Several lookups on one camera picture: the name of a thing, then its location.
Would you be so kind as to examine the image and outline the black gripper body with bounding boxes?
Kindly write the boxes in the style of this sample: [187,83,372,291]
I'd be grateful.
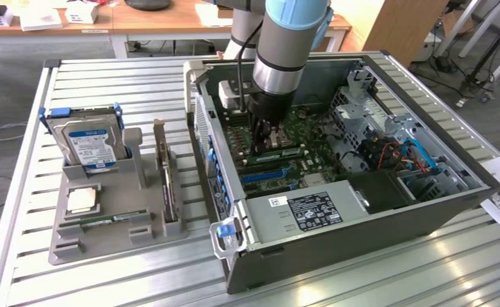
[247,89,297,125]

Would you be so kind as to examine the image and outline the green RAM stick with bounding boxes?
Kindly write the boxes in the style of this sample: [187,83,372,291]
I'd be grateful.
[249,145,309,164]
[58,210,151,230]

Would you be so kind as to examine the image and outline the black expansion slot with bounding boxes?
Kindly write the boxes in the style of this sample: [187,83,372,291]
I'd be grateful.
[237,163,285,177]

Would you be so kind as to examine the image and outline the green motherboard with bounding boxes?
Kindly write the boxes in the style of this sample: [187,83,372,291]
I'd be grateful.
[213,104,349,199]

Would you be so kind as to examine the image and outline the blue expansion slot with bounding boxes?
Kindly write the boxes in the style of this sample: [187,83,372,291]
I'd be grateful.
[239,169,286,184]

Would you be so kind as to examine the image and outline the silver chipset heat sink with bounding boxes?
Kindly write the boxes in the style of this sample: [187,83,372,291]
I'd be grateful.
[302,174,330,189]

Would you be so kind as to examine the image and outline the perforated metal disk bay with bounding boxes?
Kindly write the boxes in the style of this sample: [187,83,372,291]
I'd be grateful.
[329,84,404,161]

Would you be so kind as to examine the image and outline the grey power supply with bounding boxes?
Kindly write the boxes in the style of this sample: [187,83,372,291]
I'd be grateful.
[243,179,373,246]

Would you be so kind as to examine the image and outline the green graphics card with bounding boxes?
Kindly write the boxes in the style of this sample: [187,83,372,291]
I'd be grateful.
[151,118,182,224]

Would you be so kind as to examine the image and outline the black fan shroud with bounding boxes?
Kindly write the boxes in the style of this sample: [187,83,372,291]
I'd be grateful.
[345,169,418,214]

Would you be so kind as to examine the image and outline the blue case latch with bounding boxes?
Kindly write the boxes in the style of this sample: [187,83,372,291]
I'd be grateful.
[214,225,238,238]

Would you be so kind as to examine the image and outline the white papers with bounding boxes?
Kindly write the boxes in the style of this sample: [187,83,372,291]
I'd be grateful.
[194,2,234,27]

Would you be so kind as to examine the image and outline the dark grey PC case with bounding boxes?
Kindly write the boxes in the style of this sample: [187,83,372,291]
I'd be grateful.
[182,49,500,295]

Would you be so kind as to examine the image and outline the open metal disk bay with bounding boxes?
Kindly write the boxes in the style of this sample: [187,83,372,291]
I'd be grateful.
[397,168,470,203]

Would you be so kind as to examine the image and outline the grey parts rack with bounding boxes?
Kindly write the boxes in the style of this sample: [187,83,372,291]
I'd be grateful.
[47,126,190,266]

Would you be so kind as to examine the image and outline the wooden cabinet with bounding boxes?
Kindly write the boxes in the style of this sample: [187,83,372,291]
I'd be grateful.
[352,0,452,70]

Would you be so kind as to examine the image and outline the white appliance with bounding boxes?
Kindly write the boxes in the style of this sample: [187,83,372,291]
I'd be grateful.
[410,31,437,63]

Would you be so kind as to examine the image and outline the black round object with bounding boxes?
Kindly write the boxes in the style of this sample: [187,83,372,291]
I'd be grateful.
[124,0,174,11]

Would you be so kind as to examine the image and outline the silver CPU chip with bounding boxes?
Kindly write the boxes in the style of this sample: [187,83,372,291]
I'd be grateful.
[66,187,99,214]

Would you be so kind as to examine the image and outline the brown cardboard box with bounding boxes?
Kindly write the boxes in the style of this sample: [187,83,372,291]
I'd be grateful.
[441,11,476,41]

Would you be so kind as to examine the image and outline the white paper sheet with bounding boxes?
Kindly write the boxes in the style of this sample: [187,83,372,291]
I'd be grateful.
[481,156,500,185]

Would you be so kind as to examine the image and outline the small white box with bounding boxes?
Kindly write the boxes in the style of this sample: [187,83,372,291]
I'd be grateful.
[64,3,100,24]

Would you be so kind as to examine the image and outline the black wheeled stand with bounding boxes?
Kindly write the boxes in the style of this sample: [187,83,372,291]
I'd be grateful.
[458,19,500,109]

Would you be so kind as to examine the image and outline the black camera cable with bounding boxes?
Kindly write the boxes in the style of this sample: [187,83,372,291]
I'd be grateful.
[235,22,263,113]

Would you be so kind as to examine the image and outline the red power wire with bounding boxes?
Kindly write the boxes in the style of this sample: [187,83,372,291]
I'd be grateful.
[380,142,404,161]

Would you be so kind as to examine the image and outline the orange power wire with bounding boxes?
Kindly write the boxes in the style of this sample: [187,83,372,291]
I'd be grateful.
[397,153,425,172]

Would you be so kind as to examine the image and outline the wooden desk white frame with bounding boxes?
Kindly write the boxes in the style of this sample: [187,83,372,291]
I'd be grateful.
[0,0,114,42]
[110,0,354,60]

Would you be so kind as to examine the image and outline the blue disk wire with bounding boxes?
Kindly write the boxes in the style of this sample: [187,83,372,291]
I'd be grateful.
[397,137,442,175]

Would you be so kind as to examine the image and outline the hard disk blue bracket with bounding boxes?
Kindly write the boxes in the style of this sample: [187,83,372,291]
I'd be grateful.
[39,102,124,173]

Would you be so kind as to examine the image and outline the white table frame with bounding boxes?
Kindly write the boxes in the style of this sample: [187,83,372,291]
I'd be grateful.
[436,0,500,79]

